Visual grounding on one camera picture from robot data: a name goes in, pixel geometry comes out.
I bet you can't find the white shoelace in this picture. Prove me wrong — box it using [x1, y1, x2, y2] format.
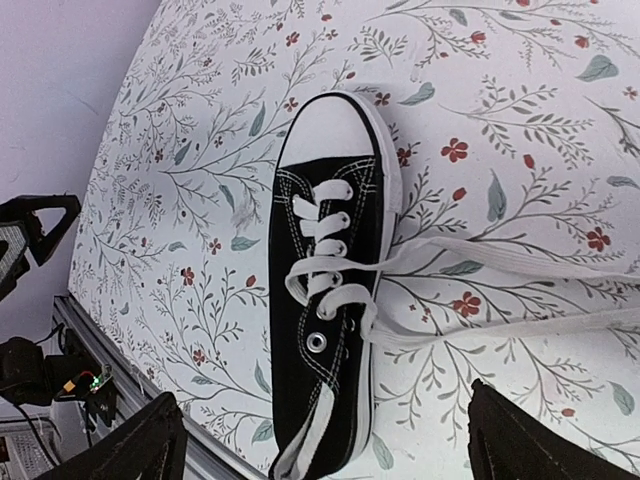
[284, 180, 639, 353]

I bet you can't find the aluminium front frame rail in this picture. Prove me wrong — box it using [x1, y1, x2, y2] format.
[53, 295, 265, 479]

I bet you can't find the black canvas sneaker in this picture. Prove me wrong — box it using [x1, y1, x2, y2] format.
[268, 91, 402, 479]

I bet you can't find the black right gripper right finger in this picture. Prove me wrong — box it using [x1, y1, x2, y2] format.
[468, 379, 635, 480]

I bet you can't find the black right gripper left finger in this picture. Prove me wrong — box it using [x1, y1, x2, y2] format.
[37, 392, 187, 480]

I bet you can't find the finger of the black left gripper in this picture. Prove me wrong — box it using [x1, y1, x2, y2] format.
[0, 194, 82, 301]

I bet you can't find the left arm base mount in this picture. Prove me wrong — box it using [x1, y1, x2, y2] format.
[1, 325, 118, 427]

